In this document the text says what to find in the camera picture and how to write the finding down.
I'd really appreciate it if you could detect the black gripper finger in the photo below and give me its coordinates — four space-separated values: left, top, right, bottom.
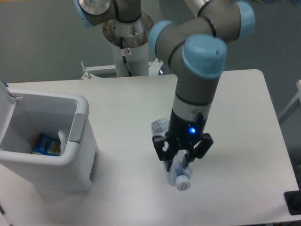
184 133 214 166
152 135 179 172

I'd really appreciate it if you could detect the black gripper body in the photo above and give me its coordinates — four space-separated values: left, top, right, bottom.
167 110 205 150

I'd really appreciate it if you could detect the clear plastic bottle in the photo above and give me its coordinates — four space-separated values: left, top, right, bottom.
151 118 192 191

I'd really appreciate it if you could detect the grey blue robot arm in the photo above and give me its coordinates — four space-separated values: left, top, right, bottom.
74 0 255 170

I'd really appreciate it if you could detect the white trash can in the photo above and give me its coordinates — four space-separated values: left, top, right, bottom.
0 84 97 191

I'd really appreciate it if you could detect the black clamp at table corner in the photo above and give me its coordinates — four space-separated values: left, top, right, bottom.
284 190 301 216

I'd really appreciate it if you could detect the blue snack package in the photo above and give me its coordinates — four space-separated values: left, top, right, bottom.
32 133 60 156

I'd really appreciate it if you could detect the white metal frame bracket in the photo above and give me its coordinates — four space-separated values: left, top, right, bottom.
81 61 117 80

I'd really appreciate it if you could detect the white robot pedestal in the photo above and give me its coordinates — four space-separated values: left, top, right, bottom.
103 12 154 77

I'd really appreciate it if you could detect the white frame at right edge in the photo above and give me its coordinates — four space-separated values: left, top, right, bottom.
278 80 301 125

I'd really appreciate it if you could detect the black cable on pedestal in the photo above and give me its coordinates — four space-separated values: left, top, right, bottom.
119 36 134 77

